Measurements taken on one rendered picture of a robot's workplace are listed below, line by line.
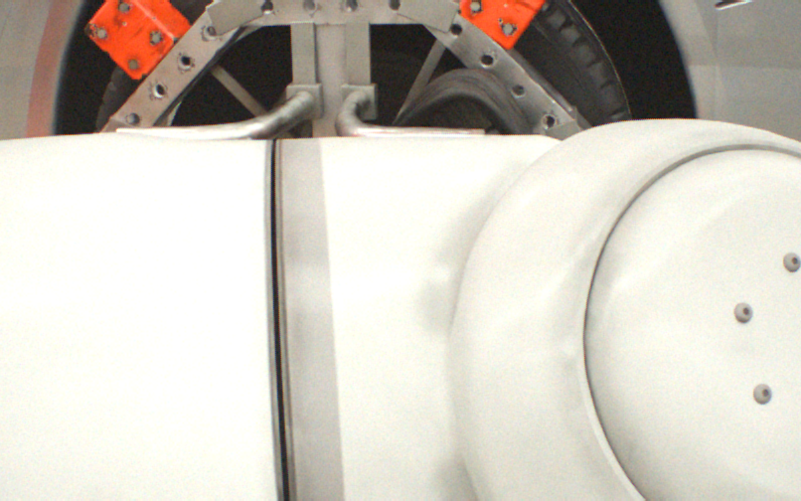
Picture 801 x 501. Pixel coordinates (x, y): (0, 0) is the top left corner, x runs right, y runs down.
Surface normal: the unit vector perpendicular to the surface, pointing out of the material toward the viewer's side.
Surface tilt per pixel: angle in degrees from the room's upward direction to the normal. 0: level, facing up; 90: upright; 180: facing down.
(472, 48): 90
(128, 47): 90
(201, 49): 90
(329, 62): 90
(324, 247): 27
